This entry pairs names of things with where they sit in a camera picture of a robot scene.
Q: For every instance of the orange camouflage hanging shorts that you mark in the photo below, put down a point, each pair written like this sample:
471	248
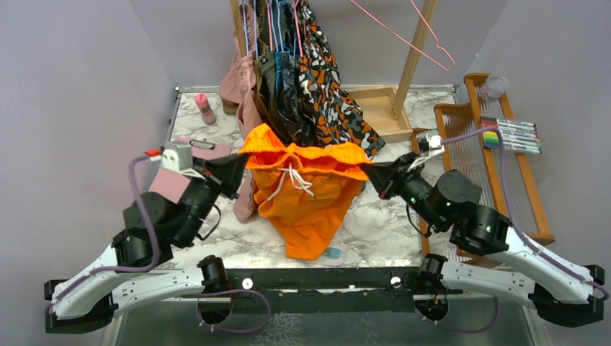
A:
330	113

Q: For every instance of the pink hanging shorts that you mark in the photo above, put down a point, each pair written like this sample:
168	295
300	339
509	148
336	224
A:
237	88

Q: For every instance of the clear plastic cup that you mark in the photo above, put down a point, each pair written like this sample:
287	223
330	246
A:
493	88

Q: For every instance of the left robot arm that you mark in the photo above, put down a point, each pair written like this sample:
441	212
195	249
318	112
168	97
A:
120	278

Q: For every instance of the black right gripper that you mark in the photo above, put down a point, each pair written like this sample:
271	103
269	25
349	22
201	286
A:
386	176

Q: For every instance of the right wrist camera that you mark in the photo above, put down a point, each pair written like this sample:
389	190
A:
429	145

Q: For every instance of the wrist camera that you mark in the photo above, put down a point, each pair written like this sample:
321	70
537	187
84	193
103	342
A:
429	145
174	156

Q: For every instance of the pack of coloured markers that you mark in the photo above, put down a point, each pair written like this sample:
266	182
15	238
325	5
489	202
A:
512	135

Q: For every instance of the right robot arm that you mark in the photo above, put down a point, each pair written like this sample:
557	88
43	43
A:
559	291

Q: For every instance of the pink clipboard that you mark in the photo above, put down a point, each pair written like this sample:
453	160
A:
171	185

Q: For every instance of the dark patterned hanging shorts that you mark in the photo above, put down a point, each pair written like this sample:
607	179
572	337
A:
279	45

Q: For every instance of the pink bottle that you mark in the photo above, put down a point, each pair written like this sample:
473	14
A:
203	105

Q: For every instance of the wooden clothes rack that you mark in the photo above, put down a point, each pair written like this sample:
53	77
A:
383	106

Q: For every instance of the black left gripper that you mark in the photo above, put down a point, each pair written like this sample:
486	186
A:
229	169

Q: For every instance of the wooden tiered rack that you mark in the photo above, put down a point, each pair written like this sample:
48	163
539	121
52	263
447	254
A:
485	166

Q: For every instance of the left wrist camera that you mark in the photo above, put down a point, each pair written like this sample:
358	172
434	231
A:
174	156

